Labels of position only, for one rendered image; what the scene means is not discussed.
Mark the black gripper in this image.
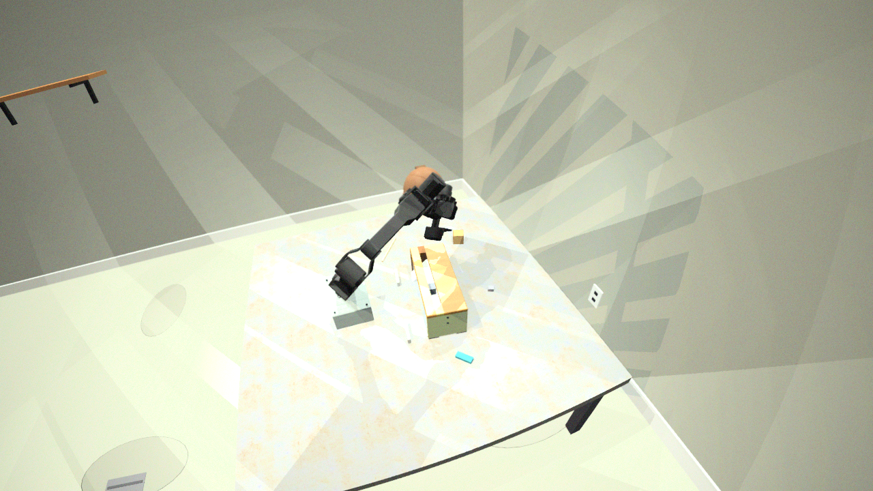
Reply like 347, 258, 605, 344
423, 184, 453, 241

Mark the light blue rectangular bar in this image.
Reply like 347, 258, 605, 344
455, 352, 473, 364

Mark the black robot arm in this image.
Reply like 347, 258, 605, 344
328, 172, 458, 301

